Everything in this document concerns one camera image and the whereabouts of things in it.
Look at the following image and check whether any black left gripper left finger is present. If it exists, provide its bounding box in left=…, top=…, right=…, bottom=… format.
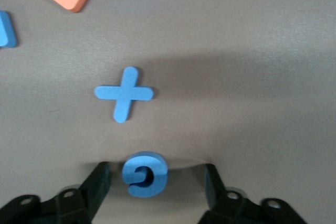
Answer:
left=0, top=161, right=111, bottom=224

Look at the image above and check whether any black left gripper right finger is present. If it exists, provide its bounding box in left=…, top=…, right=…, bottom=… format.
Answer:
left=198, top=163, right=309, bottom=224

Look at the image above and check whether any blue foam letter G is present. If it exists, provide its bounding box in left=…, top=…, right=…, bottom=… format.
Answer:
left=121, top=151, right=168, bottom=198

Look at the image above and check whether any blue foam letter X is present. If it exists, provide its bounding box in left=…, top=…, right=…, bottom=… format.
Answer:
left=93, top=66, right=155, bottom=124

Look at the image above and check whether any blue foam letter M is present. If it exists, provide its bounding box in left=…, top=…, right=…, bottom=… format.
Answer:
left=0, top=10, right=18, bottom=49

